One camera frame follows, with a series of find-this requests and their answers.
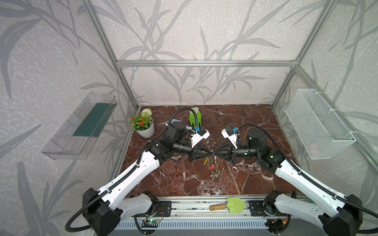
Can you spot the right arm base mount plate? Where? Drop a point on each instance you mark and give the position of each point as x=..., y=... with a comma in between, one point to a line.
x=256, y=208

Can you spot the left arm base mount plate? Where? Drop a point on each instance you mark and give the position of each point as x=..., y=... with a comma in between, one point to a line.
x=163, y=209

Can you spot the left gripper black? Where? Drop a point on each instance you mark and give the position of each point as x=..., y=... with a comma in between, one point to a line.
x=192, y=152

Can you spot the green toy shovel wooden handle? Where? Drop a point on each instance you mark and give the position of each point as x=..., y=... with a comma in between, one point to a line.
x=234, y=205

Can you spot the white wire mesh basket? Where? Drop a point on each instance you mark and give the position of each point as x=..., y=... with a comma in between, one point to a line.
x=320, y=129

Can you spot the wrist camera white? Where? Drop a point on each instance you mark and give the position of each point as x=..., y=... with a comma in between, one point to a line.
x=199, y=134
x=232, y=134

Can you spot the light blue toy trowel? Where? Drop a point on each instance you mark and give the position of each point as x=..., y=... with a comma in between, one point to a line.
x=175, y=121

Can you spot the clear acrylic wall shelf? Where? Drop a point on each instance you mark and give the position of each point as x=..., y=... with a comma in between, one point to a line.
x=80, y=132

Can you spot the green black garden glove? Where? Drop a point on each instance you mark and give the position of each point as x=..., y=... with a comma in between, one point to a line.
x=197, y=118

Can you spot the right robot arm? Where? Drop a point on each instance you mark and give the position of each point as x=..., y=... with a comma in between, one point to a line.
x=336, y=214

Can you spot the large metal key ring plate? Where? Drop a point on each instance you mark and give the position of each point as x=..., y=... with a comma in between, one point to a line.
x=216, y=173

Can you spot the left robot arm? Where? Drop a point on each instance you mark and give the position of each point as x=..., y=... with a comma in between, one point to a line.
x=106, y=207

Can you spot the green lit circuit board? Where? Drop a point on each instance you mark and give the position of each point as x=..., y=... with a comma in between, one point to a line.
x=151, y=223

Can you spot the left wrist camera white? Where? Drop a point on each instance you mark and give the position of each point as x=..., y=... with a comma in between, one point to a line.
x=199, y=134

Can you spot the potted plant white pot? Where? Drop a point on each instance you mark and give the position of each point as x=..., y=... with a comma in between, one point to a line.
x=143, y=123

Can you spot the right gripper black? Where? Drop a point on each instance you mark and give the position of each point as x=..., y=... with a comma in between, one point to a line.
x=232, y=152

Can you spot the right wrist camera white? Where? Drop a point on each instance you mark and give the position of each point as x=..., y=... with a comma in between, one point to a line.
x=232, y=134

